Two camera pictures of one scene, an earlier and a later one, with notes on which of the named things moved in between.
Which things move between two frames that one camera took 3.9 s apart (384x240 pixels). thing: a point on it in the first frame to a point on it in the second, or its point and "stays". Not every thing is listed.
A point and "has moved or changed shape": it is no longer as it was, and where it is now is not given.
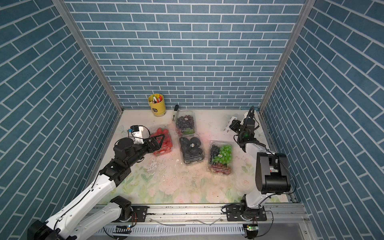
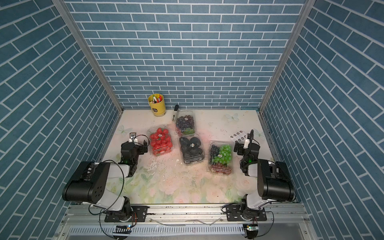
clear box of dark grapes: [185, 122] stays
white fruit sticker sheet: [227, 128] has moved or changed shape
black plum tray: [191, 148] stays
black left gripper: [156, 146] to [141, 149]
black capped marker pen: [176, 110] stays
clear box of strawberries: [162, 134] stays
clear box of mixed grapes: [220, 157] stays
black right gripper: [234, 126] to [240, 152]
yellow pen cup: [156, 101] stays
